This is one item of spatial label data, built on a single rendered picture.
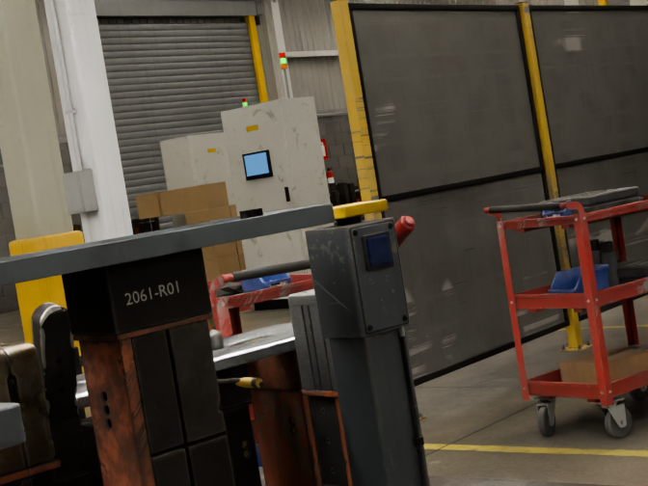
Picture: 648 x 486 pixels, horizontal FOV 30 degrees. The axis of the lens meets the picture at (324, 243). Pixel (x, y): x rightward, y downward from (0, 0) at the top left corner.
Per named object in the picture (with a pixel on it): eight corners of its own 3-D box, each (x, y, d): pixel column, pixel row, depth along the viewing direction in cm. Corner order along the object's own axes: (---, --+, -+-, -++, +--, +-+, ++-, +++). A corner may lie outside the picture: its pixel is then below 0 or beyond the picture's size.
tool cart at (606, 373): (640, 394, 546) (608, 182, 541) (728, 400, 510) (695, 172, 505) (516, 441, 498) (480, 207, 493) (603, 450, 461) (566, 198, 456)
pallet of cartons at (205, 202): (264, 284, 1517) (247, 177, 1510) (222, 295, 1453) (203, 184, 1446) (195, 290, 1590) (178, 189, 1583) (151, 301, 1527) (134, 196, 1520)
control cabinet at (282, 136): (250, 311, 1202) (210, 67, 1189) (285, 302, 1242) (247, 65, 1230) (310, 308, 1150) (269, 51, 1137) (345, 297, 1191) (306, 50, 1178)
